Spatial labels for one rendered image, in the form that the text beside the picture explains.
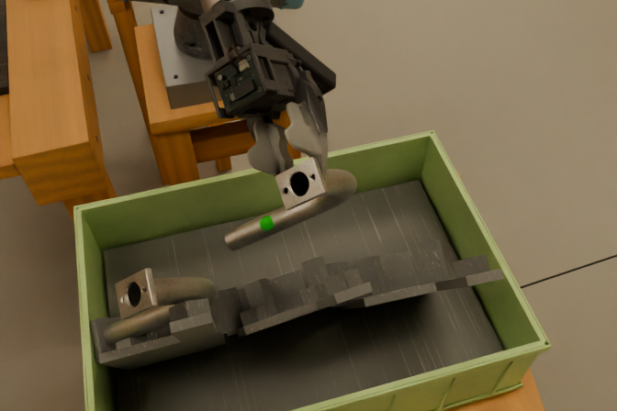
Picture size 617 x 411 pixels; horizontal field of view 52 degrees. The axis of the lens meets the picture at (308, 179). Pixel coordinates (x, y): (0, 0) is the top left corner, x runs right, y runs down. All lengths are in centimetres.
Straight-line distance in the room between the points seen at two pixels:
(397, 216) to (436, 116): 141
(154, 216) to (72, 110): 32
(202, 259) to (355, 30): 192
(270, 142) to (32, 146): 65
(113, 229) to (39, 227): 123
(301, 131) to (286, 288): 37
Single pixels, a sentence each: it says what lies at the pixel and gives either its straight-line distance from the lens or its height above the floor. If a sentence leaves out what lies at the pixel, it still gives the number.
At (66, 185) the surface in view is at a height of 79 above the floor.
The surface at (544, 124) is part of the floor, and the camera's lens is 261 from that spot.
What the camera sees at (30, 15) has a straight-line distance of 158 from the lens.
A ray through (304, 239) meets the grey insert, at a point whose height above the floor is 85.
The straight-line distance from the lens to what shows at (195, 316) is 71.
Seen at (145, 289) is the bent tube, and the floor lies 119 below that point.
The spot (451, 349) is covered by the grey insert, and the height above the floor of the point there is 85.
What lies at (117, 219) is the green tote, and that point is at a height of 92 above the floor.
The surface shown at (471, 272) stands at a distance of 78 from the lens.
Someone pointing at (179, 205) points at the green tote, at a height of 92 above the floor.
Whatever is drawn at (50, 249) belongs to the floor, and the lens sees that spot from 226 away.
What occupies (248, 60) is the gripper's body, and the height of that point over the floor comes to 135.
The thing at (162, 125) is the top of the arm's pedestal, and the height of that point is 84.
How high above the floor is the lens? 177
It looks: 52 degrees down
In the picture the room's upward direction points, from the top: straight up
